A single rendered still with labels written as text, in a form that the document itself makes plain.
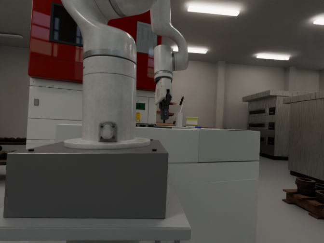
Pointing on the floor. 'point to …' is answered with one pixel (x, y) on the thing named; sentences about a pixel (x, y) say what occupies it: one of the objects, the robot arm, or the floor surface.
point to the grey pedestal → (101, 227)
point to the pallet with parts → (307, 196)
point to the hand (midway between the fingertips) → (164, 114)
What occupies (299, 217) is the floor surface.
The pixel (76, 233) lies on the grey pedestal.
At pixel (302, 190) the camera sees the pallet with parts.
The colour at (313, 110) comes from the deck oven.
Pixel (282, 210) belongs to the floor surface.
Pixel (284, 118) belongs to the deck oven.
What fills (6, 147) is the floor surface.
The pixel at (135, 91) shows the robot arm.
